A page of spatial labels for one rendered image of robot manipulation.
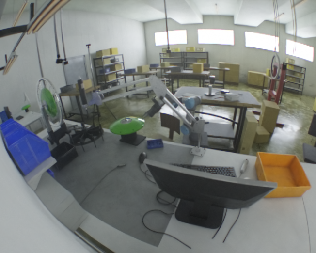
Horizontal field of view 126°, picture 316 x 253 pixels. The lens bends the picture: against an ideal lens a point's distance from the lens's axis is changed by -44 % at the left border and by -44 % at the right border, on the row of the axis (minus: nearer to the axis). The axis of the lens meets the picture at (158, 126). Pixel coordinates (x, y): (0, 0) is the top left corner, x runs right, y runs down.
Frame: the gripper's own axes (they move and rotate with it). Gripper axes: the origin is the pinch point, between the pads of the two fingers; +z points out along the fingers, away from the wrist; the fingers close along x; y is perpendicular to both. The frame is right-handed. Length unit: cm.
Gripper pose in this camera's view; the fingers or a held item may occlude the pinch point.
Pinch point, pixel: (141, 118)
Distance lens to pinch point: 127.1
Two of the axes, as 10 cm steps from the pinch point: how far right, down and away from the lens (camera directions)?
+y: 5.9, 5.8, 5.6
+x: -3.8, -4.1, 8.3
